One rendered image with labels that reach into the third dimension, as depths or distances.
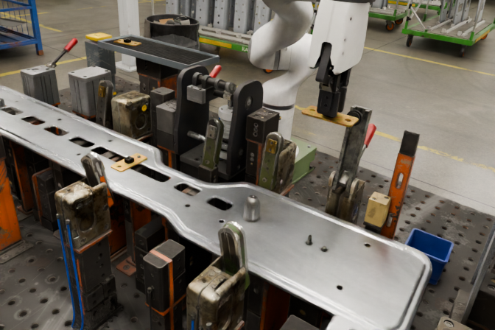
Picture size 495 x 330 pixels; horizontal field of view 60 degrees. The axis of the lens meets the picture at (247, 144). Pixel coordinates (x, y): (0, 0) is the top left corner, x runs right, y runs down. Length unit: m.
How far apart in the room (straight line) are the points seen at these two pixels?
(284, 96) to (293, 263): 0.74
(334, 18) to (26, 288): 0.95
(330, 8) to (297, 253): 0.42
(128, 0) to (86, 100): 3.70
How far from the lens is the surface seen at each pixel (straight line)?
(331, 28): 0.60
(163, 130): 1.16
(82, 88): 1.30
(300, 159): 1.53
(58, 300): 1.17
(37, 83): 1.53
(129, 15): 4.99
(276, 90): 1.40
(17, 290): 1.22
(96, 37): 1.52
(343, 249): 0.82
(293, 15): 1.13
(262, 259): 0.77
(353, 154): 0.87
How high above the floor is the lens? 1.51
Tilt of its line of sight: 27 degrees down
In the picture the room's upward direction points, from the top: 4 degrees clockwise
